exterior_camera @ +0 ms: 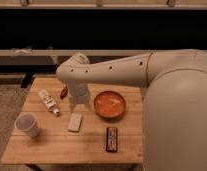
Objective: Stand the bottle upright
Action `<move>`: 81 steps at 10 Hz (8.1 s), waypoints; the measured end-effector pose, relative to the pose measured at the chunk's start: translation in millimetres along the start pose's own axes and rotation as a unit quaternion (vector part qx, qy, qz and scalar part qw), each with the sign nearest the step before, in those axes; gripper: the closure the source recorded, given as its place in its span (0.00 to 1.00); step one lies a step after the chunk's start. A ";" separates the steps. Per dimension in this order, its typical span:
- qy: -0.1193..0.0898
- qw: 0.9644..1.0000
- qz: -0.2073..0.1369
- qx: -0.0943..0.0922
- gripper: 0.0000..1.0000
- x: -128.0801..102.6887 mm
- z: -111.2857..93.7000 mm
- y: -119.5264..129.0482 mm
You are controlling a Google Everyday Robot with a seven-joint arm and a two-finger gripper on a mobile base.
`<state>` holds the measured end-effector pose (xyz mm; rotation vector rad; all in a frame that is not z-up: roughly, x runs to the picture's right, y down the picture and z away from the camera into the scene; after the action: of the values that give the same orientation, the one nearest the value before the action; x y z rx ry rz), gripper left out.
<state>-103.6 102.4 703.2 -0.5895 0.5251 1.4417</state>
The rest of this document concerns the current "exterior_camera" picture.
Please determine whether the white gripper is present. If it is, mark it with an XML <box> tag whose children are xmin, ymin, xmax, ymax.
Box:
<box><xmin>68</xmin><ymin>83</ymin><xmax>91</xmax><ymax>112</ymax></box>

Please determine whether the white bottle with label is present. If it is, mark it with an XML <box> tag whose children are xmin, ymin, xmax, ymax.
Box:
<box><xmin>38</xmin><ymin>89</ymin><xmax>60</xmax><ymax>117</ymax></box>

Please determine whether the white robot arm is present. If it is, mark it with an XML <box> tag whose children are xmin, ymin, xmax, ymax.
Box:
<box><xmin>56</xmin><ymin>49</ymin><xmax>207</xmax><ymax>171</ymax></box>

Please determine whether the white rectangular sponge block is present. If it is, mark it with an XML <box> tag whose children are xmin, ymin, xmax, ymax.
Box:
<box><xmin>68</xmin><ymin>113</ymin><xmax>83</xmax><ymax>132</ymax></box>

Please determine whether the small red brown packet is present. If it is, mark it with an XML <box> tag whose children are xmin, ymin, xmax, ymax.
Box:
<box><xmin>60</xmin><ymin>86</ymin><xmax>68</xmax><ymax>99</ymax></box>

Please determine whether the orange bowl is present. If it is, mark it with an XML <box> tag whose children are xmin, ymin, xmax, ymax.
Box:
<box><xmin>93</xmin><ymin>91</ymin><xmax>126</xmax><ymax>119</ymax></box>

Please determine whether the wooden table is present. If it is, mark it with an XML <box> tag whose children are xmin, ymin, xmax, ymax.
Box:
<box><xmin>1</xmin><ymin>78</ymin><xmax>142</xmax><ymax>164</ymax></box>

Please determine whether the dark red snack bar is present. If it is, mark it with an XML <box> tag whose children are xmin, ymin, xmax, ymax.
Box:
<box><xmin>106</xmin><ymin>127</ymin><xmax>118</xmax><ymax>152</ymax></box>

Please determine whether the translucent plastic cup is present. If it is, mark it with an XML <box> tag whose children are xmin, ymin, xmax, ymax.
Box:
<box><xmin>15</xmin><ymin>113</ymin><xmax>40</xmax><ymax>138</ymax></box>

